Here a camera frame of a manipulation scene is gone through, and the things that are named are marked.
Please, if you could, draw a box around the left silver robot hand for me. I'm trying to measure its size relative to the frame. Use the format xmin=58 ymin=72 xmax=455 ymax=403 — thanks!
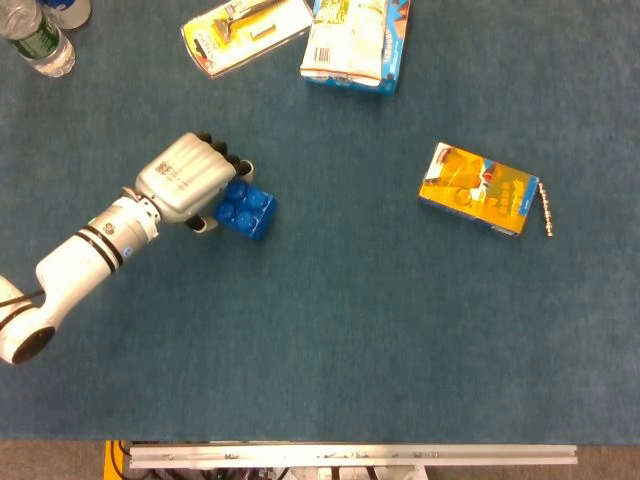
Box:
xmin=134 ymin=131 xmax=256 ymax=235

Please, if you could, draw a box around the blue toy brick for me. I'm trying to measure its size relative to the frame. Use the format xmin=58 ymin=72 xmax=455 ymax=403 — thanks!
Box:
xmin=212 ymin=179 xmax=279 ymax=242

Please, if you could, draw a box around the yellow razor blister pack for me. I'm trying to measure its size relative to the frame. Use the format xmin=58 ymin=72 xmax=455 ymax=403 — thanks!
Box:
xmin=180 ymin=0 xmax=315 ymax=80

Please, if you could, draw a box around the clear green-label water bottle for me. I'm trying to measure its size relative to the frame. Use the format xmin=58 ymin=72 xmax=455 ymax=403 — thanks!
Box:
xmin=0 ymin=0 xmax=77 ymax=78

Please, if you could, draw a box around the teal felt table cloth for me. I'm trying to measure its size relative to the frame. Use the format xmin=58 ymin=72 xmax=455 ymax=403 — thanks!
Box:
xmin=0 ymin=0 xmax=640 ymax=446

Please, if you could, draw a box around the blue white snack bag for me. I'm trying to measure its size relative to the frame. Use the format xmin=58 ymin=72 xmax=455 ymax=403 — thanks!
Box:
xmin=304 ymin=0 xmax=412 ymax=96

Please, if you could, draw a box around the yellow snack box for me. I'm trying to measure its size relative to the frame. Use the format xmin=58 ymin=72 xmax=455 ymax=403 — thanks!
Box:
xmin=417 ymin=141 xmax=540 ymax=238

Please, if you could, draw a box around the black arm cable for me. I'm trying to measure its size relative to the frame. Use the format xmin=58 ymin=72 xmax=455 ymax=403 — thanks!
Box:
xmin=0 ymin=288 xmax=46 ymax=307

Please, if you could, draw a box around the yellow frame part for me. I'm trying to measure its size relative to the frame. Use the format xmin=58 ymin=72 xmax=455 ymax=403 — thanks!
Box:
xmin=103 ymin=439 xmax=132 ymax=480

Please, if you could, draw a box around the aluminium profile rail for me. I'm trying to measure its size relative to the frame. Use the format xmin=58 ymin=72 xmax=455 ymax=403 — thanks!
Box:
xmin=128 ymin=444 xmax=579 ymax=470

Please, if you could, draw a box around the metal bead chain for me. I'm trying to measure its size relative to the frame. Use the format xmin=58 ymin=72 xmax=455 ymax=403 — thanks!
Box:
xmin=537 ymin=182 xmax=555 ymax=237

